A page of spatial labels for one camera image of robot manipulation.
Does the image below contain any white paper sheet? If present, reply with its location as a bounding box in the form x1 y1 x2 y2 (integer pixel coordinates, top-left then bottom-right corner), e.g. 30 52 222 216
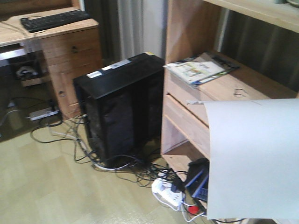
201 98 299 220

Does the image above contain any wooden desk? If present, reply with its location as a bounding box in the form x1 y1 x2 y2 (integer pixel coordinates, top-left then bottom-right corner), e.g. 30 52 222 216
0 0 103 119

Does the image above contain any grey box under desk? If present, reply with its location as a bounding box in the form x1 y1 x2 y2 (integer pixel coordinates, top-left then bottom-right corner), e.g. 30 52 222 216
29 107 60 121

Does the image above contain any black computer tower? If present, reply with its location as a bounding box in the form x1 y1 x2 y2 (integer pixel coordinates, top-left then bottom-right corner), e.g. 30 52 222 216
73 53 165 168

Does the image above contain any magazine on shelf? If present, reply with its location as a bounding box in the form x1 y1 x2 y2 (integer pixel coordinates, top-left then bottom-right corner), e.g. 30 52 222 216
164 52 240 87

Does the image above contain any white power strip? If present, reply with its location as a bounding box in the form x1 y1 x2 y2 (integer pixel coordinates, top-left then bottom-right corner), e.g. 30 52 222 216
151 178 183 211

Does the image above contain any blue black device on shelf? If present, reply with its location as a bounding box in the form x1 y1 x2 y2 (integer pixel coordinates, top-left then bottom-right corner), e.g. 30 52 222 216
184 158 209 202

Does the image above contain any black keyboard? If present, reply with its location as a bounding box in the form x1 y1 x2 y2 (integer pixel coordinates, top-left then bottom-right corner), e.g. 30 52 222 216
20 10 91 33

